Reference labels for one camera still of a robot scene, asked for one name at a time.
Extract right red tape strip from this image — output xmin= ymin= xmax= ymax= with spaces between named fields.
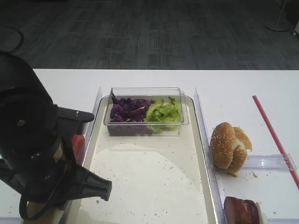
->
xmin=252 ymin=95 xmax=299 ymax=188

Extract sesame bun top front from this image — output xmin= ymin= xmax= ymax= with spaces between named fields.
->
xmin=210 ymin=122 xmax=235 ymax=169

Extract right clear acrylic divider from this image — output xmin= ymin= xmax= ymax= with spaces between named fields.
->
xmin=194 ymin=88 xmax=227 ymax=224

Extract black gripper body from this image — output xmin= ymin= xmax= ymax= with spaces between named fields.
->
xmin=0 ymin=132 xmax=84 ymax=208

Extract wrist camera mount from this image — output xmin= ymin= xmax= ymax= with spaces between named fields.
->
xmin=57 ymin=107 xmax=94 ymax=136

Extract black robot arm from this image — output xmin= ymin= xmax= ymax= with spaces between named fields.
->
xmin=0 ymin=54 xmax=112 ymax=206

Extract metal serving tray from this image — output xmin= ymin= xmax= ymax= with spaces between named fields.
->
xmin=66 ymin=97 xmax=218 ymax=224

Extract red tomato slices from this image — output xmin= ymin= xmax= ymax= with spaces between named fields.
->
xmin=71 ymin=134 xmax=85 ymax=165

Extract dark red meat patty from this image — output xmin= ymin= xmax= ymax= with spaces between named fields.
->
xmin=224 ymin=196 xmax=260 ymax=224

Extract green lettuce leaves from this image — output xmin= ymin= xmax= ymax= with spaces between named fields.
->
xmin=143 ymin=97 xmax=181 ymax=133

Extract bun half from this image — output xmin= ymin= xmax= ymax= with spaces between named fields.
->
xmin=44 ymin=208 xmax=64 ymax=224
xmin=23 ymin=202 xmax=46 ymax=224

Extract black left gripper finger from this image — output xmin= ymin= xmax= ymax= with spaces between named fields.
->
xmin=79 ymin=168 xmax=112 ymax=201

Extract white floor stand base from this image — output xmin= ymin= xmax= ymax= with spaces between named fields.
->
xmin=264 ymin=0 xmax=290 ymax=32

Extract sesame bun top rear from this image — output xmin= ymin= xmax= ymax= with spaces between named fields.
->
xmin=227 ymin=127 xmax=252 ymax=176

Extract white parchment paper sheet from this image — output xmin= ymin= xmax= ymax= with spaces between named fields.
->
xmin=77 ymin=146 xmax=208 ymax=224

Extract right clear cross divider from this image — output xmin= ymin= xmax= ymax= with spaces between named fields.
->
xmin=242 ymin=154 xmax=297 ymax=171

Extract sesame bun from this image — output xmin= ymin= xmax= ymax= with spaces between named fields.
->
xmin=210 ymin=122 xmax=235 ymax=169
xmin=227 ymin=127 xmax=252 ymax=176

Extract clear plastic food container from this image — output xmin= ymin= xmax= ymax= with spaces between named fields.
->
xmin=103 ymin=87 xmax=189 ymax=136

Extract shredded purple cabbage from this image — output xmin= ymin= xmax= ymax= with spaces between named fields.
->
xmin=107 ymin=94 xmax=153 ymax=136

